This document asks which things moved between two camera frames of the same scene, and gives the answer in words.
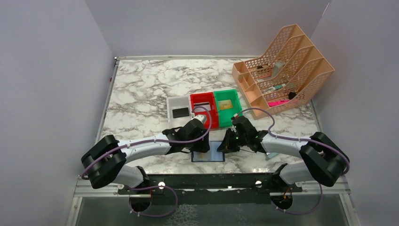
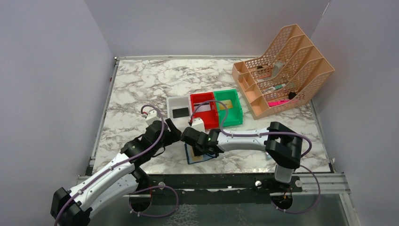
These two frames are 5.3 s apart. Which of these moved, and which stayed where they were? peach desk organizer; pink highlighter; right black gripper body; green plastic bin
Moved: right black gripper body
Stayed: peach desk organizer; green plastic bin; pink highlighter
